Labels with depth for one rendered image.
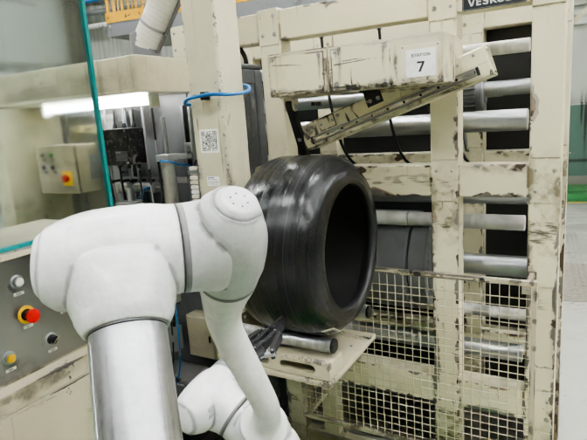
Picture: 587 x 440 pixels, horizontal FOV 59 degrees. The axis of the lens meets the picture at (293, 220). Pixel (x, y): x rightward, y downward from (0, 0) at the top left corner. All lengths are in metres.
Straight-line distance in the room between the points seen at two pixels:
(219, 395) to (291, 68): 1.10
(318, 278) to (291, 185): 0.27
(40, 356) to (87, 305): 1.03
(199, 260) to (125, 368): 0.17
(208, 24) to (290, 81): 0.34
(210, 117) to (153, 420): 1.19
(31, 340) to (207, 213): 1.06
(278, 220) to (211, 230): 0.71
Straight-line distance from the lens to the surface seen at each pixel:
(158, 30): 2.26
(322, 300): 1.46
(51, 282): 0.72
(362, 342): 1.82
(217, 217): 0.70
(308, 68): 1.80
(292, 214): 1.39
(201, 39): 1.72
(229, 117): 1.69
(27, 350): 1.69
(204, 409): 1.20
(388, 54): 1.69
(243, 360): 1.00
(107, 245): 0.70
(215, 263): 0.73
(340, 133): 1.90
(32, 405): 1.69
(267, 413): 1.09
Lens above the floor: 1.57
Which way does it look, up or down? 11 degrees down
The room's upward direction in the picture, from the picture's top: 4 degrees counter-clockwise
